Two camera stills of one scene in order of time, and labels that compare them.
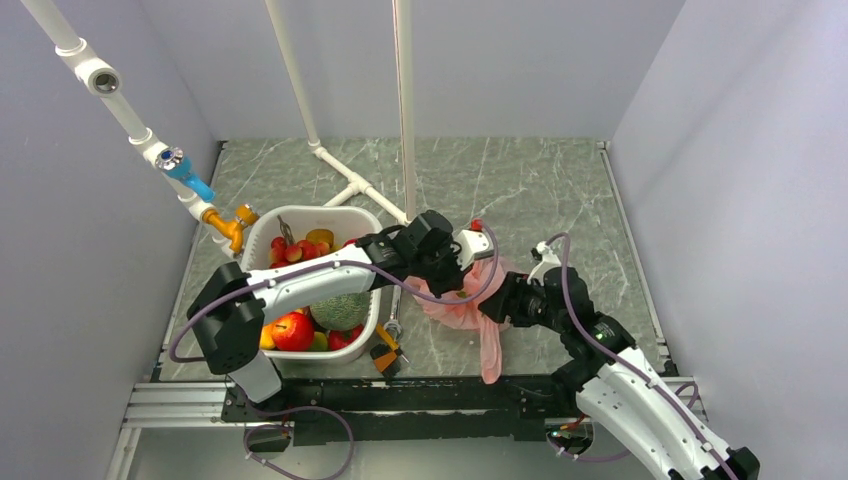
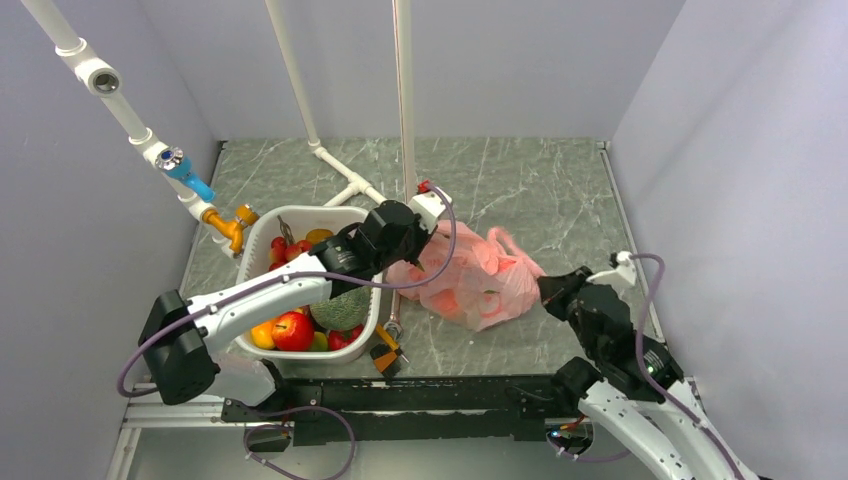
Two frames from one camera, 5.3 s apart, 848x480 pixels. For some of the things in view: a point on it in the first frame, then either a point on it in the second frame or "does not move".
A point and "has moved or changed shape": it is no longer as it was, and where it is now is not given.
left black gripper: [455, 279] → [423, 238]
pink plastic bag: [469, 315] has moved or changed shape
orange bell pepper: [267, 332] does not move
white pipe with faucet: [100, 80] does not move
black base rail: [395, 408] does not move
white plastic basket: [348, 223] does not move
